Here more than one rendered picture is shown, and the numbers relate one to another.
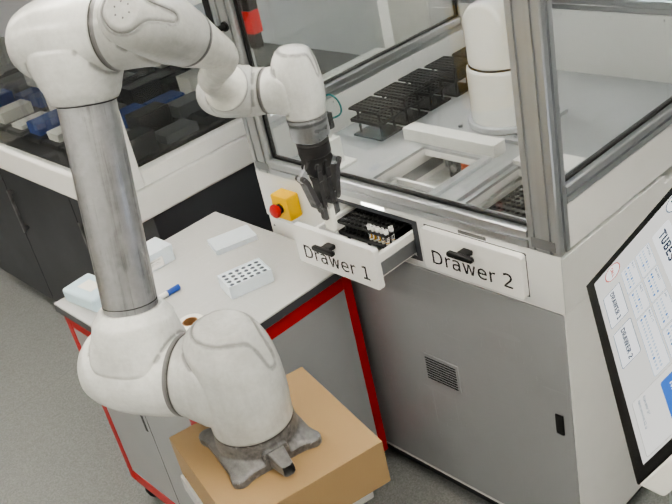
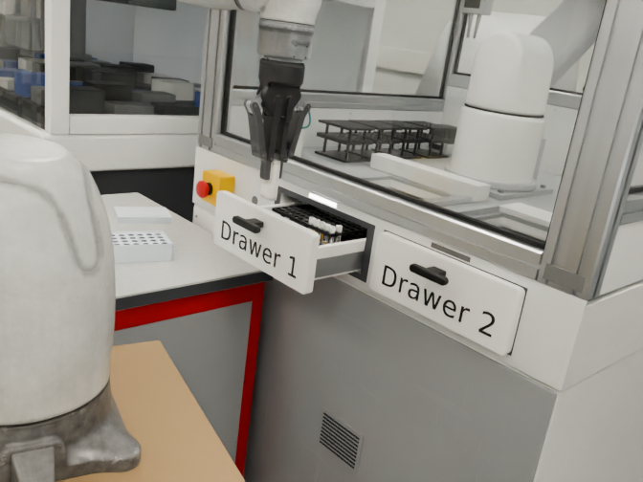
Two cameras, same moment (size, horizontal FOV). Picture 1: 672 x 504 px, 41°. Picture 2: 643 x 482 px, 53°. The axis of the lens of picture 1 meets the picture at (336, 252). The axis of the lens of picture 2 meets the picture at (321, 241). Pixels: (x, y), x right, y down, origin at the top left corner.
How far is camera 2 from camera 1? 1.03 m
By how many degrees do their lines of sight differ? 13
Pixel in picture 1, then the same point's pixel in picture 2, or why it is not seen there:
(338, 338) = (225, 360)
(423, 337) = (330, 386)
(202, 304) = not seen: hidden behind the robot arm
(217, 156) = (162, 142)
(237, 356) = (13, 208)
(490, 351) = (419, 424)
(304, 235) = (228, 208)
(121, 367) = not seen: outside the picture
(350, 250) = (281, 231)
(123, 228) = not seen: outside the picture
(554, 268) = (569, 317)
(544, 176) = (605, 169)
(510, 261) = (501, 295)
